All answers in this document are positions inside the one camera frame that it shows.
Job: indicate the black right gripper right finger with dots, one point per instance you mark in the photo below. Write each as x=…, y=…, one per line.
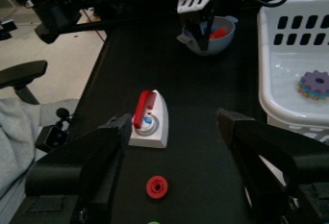
x=274, y=157

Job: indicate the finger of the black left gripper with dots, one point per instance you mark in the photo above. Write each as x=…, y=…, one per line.
x=191, y=26
x=204, y=35

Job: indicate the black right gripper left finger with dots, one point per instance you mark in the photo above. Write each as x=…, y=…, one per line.
x=93, y=157

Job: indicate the light blue toy bowl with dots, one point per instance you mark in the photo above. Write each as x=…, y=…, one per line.
x=222, y=43

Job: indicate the blue toy piece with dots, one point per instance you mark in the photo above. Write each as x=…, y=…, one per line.
x=212, y=26

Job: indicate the red toy piece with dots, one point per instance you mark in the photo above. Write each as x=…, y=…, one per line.
x=219, y=33

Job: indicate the small black microphone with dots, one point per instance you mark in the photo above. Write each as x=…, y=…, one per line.
x=61, y=112

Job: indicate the white plastic laundry basket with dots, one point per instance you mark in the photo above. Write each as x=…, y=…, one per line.
x=282, y=83

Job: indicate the green toy block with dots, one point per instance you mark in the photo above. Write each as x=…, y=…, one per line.
x=152, y=223

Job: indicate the purple toy gear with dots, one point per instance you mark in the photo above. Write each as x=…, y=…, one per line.
x=317, y=83

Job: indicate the black chair armrest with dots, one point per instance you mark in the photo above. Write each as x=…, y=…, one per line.
x=21, y=72

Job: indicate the small black camera box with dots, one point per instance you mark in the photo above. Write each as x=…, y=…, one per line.
x=51, y=138

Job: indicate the black frame bar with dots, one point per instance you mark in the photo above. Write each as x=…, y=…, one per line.
x=55, y=26

